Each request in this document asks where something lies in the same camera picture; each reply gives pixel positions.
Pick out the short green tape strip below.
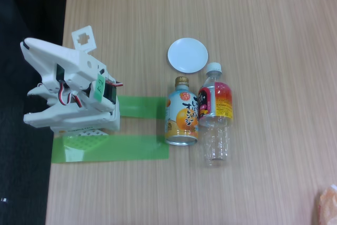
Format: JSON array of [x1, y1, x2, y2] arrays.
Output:
[[115, 95, 169, 119]]

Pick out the clear plastic bottle red label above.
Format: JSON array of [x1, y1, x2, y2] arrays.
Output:
[[197, 62, 234, 168]]

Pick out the orange juice bottle can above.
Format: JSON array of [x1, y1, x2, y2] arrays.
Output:
[[165, 76, 200, 146]]

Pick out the small white round plate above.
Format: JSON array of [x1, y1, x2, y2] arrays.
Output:
[[167, 37, 209, 74]]

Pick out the long green tape strip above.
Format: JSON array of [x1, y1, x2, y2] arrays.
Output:
[[51, 134, 170, 164]]

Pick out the orange plastic bag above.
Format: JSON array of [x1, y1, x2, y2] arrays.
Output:
[[314, 184, 337, 225]]

